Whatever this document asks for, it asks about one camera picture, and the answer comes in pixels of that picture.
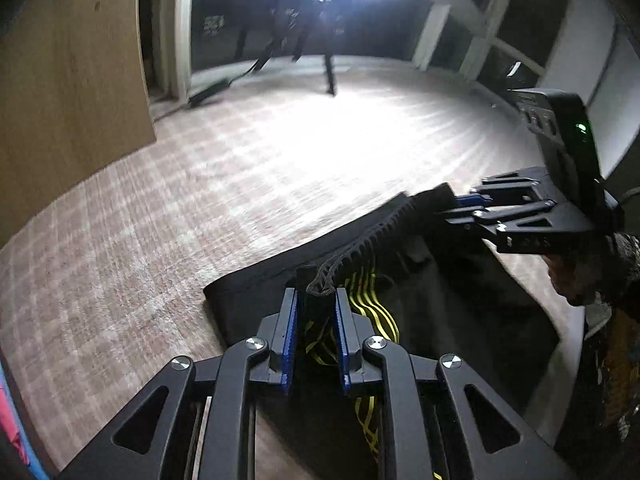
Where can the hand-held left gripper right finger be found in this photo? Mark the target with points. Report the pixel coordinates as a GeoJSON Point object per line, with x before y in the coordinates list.
{"type": "Point", "coordinates": [342, 347]}

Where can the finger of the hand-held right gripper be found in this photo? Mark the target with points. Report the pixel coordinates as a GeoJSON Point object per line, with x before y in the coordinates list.
{"type": "Point", "coordinates": [470, 200]}
{"type": "Point", "coordinates": [510, 234]}

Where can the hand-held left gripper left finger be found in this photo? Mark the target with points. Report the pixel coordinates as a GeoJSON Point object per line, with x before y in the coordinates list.
{"type": "Point", "coordinates": [289, 342]}

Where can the black yellow striped shorts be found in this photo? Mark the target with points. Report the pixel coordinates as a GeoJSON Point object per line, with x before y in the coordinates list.
{"type": "Point", "coordinates": [450, 300]}

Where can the person's right forearm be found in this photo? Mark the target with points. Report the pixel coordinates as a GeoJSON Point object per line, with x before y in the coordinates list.
{"type": "Point", "coordinates": [622, 265]}

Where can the person's right hand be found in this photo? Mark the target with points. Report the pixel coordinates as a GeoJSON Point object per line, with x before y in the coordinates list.
{"type": "Point", "coordinates": [572, 275]}

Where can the pink plaid blanket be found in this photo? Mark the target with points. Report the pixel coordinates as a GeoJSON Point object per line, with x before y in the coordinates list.
{"type": "Point", "coordinates": [200, 200]}

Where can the person's dark printed clothing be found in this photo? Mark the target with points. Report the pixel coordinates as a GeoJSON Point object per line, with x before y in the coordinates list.
{"type": "Point", "coordinates": [610, 385]}

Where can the pink and blue cloth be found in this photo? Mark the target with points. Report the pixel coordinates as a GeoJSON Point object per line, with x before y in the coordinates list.
{"type": "Point", "coordinates": [20, 430]}

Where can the wooden board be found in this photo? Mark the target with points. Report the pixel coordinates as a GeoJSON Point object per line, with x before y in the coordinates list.
{"type": "Point", "coordinates": [65, 85]}

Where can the white window frame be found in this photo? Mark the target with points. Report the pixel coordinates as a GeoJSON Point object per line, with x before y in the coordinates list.
{"type": "Point", "coordinates": [475, 30]}
{"type": "Point", "coordinates": [177, 35]}

